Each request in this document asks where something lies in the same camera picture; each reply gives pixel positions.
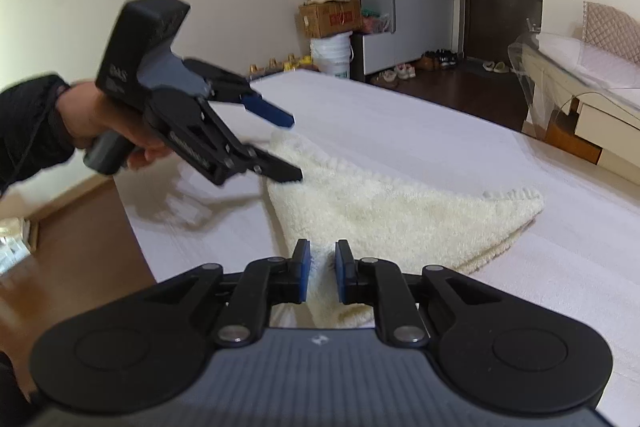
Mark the person's left hand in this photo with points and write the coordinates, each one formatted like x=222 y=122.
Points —
x=100 y=117

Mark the white plastic bucket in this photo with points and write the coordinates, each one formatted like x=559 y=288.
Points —
x=334 y=56

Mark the beige table with glass top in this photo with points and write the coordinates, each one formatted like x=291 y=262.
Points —
x=615 y=117

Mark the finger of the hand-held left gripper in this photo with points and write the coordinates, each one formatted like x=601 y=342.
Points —
x=280 y=174
x=270 y=113

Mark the pile of colourful bags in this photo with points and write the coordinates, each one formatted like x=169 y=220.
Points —
x=375 y=21

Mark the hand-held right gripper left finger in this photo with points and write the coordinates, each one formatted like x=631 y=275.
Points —
x=302 y=272

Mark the cooking oil bottle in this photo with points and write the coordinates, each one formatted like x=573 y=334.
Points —
x=291 y=63
x=273 y=66
x=306 y=62

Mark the cream yellow towel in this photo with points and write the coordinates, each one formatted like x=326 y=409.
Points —
x=400 y=217

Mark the row of assorted shoes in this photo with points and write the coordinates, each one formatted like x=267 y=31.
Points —
x=435 y=61

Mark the cardboard box with red print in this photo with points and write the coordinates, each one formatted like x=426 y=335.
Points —
x=330 y=18

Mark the quilted beige chair back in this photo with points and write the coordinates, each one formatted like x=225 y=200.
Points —
x=610 y=27

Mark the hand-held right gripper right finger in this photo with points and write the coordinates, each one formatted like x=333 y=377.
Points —
x=342 y=272

